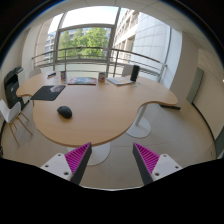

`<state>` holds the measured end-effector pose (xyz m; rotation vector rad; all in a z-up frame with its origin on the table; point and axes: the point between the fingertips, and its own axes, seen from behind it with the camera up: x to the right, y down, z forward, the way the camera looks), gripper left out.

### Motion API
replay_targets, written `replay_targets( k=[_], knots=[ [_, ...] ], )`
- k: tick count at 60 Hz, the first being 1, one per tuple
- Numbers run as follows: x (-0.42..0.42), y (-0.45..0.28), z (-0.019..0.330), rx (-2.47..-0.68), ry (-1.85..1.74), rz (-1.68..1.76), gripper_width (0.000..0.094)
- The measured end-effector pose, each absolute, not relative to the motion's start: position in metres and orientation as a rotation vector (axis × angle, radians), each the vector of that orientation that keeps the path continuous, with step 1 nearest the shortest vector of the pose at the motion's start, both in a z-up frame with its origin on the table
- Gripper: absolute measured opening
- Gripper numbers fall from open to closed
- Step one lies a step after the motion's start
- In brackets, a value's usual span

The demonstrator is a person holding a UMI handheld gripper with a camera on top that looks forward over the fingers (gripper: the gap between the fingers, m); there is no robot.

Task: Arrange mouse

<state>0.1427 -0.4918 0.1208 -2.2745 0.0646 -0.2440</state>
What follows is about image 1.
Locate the black printed mouse pad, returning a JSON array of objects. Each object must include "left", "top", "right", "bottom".
[{"left": 29, "top": 84, "right": 67, "bottom": 102}]

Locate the grey metal railing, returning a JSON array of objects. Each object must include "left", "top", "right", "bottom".
[{"left": 31, "top": 46, "right": 168, "bottom": 79}]

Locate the white chair with wooden legs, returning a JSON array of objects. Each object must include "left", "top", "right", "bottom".
[{"left": 0, "top": 98, "right": 34, "bottom": 146}]

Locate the light blue booklet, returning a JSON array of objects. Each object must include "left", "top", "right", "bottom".
[{"left": 106, "top": 77, "right": 134, "bottom": 87}]

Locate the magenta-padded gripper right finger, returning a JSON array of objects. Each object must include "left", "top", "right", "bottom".
[{"left": 132, "top": 143, "right": 183, "bottom": 186}]

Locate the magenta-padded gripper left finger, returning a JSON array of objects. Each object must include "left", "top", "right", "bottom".
[{"left": 40, "top": 142, "right": 93, "bottom": 185}]

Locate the white table pedestal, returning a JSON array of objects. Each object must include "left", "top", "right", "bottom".
[{"left": 125, "top": 103, "right": 152, "bottom": 139}]

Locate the red and grey magazine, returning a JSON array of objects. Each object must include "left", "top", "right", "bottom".
[{"left": 67, "top": 76, "right": 98, "bottom": 86}]

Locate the black computer mouse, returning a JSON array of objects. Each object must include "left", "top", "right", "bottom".
[{"left": 56, "top": 105, "right": 73, "bottom": 119}]

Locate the black cylinder speaker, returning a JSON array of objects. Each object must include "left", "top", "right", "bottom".
[{"left": 129, "top": 64, "right": 141, "bottom": 83}]

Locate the grey-green door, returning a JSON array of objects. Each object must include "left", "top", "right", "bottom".
[{"left": 185, "top": 67, "right": 205, "bottom": 104}]

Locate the black office printer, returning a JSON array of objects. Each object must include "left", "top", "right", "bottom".
[{"left": 3, "top": 66, "right": 26, "bottom": 109}]

